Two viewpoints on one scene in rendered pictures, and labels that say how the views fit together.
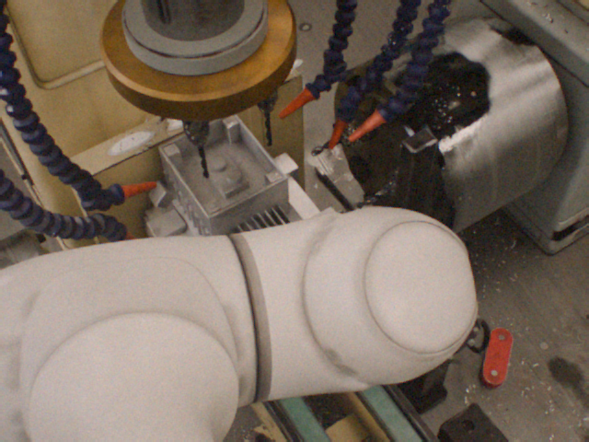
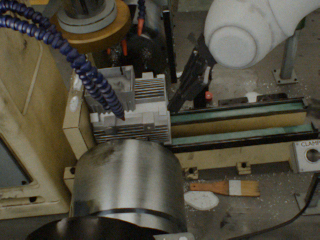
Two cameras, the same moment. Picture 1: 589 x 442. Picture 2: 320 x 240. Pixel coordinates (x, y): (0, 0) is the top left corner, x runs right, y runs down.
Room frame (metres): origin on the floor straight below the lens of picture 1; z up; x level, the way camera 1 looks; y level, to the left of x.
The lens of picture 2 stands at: (0.04, 0.60, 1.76)
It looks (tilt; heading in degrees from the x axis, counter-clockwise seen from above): 48 degrees down; 305
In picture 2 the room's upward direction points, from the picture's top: 9 degrees counter-clockwise
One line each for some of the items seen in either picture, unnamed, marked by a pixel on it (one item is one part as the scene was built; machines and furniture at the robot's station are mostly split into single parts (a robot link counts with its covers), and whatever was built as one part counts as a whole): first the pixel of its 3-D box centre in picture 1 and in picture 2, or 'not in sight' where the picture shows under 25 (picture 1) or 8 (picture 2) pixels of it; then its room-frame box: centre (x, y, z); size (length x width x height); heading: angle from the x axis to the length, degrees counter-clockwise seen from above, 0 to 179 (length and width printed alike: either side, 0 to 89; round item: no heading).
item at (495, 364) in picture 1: (496, 357); (203, 93); (0.45, -0.27, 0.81); 0.09 x 0.03 x 0.02; 159
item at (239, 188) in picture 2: not in sight; (224, 188); (0.23, 0.06, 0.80); 0.21 x 0.05 x 0.01; 23
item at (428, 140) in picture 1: (408, 218); (170, 47); (0.48, -0.12, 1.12); 0.04 x 0.03 x 0.26; 31
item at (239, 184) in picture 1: (225, 181); (112, 90); (0.55, 0.08, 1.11); 0.12 x 0.11 x 0.07; 30
